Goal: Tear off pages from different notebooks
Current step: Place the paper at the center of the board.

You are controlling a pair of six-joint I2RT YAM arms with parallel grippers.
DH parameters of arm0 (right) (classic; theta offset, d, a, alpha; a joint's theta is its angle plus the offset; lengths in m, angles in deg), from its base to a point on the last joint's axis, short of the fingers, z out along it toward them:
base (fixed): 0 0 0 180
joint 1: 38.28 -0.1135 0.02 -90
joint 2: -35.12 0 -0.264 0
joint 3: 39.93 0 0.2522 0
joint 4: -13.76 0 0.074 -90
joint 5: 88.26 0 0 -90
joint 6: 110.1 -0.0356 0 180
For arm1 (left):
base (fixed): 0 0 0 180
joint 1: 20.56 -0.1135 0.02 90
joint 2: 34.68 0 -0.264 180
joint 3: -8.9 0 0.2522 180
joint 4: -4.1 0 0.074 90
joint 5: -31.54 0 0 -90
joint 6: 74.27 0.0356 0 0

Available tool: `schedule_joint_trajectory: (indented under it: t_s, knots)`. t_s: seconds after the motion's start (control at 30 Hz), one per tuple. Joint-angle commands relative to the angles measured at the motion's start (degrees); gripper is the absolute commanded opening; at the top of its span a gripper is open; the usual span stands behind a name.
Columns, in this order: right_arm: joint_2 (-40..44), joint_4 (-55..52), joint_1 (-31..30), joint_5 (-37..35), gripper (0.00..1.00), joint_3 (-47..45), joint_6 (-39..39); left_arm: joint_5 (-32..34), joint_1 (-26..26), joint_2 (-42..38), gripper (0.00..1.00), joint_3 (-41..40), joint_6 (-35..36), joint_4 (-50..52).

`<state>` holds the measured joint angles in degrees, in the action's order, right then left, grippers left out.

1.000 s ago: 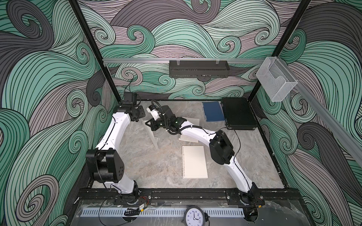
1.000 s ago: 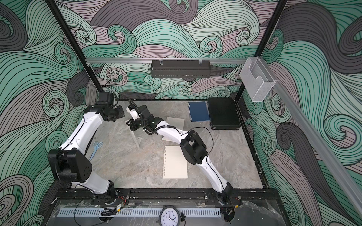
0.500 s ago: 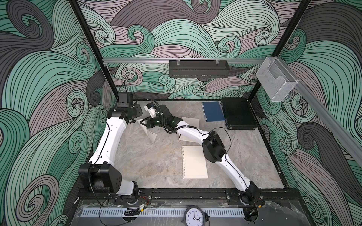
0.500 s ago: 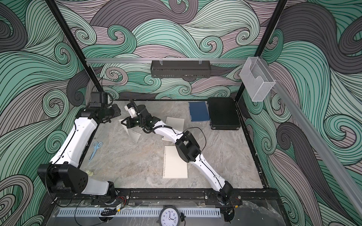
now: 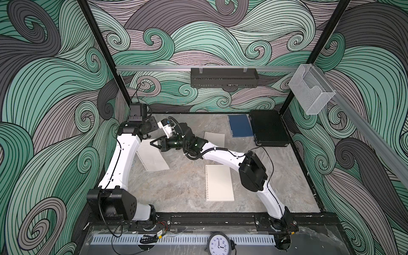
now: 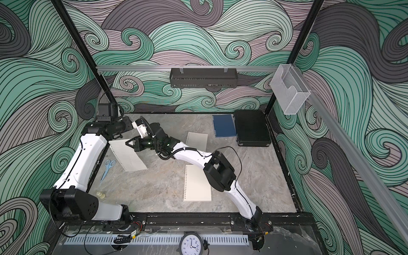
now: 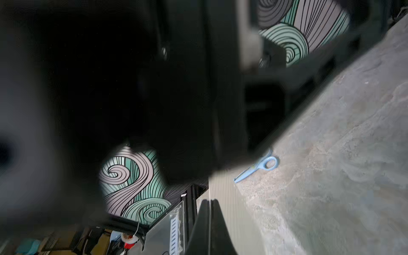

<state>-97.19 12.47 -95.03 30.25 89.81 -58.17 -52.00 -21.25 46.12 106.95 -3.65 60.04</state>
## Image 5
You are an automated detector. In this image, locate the aluminium wall rail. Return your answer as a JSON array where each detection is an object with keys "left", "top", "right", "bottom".
[{"left": 116, "top": 65, "right": 299, "bottom": 72}]

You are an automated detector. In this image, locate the right side aluminium rail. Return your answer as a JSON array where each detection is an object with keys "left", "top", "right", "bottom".
[{"left": 314, "top": 67, "right": 408, "bottom": 186}]

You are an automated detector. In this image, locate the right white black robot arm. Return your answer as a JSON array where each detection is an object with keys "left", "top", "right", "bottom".
[{"left": 150, "top": 135, "right": 299, "bottom": 233}]

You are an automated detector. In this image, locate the blue cover notebook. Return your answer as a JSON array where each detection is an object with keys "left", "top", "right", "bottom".
[{"left": 227, "top": 114, "right": 253, "bottom": 138}]

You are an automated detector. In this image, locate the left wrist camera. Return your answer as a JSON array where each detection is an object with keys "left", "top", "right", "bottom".
[{"left": 129, "top": 103, "right": 148, "bottom": 122}]

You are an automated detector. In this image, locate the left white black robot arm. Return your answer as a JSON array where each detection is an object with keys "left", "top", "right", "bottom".
[{"left": 87, "top": 118, "right": 158, "bottom": 223}]

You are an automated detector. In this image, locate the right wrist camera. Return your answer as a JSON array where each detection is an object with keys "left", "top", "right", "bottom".
[{"left": 157, "top": 116, "right": 184, "bottom": 138}]

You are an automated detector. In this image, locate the white slotted cable duct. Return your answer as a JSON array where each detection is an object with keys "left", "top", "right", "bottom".
[{"left": 91, "top": 234, "right": 275, "bottom": 246}]

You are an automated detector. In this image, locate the clear acrylic wall holder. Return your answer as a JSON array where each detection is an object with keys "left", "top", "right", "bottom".
[{"left": 289, "top": 64, "right": 336, "bottom": 115}]

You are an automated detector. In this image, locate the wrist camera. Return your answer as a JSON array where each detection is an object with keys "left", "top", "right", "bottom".
[
  {"left": 157, "top": 116, "right": 184, "bottom": 138},
  {"left": 129, "top": 103, "right": 148, "bottom": 122}
]

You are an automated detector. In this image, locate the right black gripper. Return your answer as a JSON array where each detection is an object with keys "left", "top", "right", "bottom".
[{"left": 151, "top": 135, "right": 191, "bottom": 153}]

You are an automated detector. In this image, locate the black wall-mounted tray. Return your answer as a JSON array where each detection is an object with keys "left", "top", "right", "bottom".
[{"left": 190, "top": 68, "right": 259, "bottom": 89}]

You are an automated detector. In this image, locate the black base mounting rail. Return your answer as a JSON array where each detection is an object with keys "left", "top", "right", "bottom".
[{"left": 106, "top": 212, "right": 340, "bottom": 234}]

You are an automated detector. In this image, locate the round analog clock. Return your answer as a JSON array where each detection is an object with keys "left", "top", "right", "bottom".
[{"left": 206, "top": 232, "right": 232, "bottom": 255}]

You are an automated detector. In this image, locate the black hard case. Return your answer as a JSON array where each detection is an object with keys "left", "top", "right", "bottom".
[{"left": 249, "top": 110, "right": 290, "bottom": 147}]

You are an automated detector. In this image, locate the torn lined notebook page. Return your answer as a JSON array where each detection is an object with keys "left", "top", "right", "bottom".
[{"left": 136, "top": 139, "right": 170, "bottom": 172}]

